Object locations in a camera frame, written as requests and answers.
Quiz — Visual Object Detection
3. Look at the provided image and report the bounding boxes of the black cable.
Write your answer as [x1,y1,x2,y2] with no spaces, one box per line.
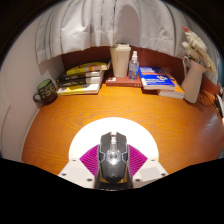
[198,89,218,108]

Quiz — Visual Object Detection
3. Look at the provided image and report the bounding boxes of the white flat electronic device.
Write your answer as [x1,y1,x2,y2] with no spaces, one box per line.
[214,93,224,118]

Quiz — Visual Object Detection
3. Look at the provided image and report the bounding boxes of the white round printed mouse pad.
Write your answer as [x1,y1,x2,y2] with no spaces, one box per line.
[68,116,160,168]

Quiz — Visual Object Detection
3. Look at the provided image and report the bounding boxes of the cream lidded tumbler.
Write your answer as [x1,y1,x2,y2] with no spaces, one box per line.
[109,42,132,79]

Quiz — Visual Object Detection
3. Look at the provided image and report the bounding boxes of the white curtain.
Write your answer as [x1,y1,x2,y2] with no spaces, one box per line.
[34,0,218,65]

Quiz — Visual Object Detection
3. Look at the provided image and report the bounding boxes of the blue book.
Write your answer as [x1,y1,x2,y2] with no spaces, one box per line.
[137,66,176,91]

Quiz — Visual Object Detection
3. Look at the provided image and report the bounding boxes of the red book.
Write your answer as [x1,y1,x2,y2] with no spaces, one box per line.
[105,75,143,88]

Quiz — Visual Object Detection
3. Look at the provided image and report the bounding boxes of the dark mug with green inside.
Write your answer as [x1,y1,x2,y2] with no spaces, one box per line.
[32,78,59,105]

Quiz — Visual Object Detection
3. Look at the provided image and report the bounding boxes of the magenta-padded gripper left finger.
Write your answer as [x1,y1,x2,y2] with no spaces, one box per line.
[58,143,101,190]

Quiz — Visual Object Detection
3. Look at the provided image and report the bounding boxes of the orange book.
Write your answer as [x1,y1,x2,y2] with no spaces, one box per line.
[157,74,186,100]

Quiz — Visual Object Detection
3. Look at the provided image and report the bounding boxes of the yellow book with white pages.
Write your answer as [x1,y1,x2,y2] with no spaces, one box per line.
[57,83,101,97]

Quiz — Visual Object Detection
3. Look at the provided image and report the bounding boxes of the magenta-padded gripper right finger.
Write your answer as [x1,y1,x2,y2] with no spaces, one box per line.
[127,143,169,189]

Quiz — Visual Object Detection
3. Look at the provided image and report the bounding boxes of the grey black gaming mouse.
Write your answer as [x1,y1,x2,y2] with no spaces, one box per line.
[94,131,131,191]

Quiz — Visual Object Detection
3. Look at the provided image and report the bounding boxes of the clear spray bottle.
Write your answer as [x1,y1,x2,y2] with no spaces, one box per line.
[128,50,140,81]

